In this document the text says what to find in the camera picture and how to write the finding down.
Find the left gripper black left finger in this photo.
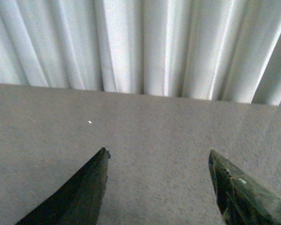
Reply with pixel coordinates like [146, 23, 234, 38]
[17, 147, 111, 225]

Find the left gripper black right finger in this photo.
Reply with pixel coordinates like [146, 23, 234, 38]
[208, 150, 281, 225]

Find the white pleated curtain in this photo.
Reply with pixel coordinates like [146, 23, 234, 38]
[0, 0, 281, 106]

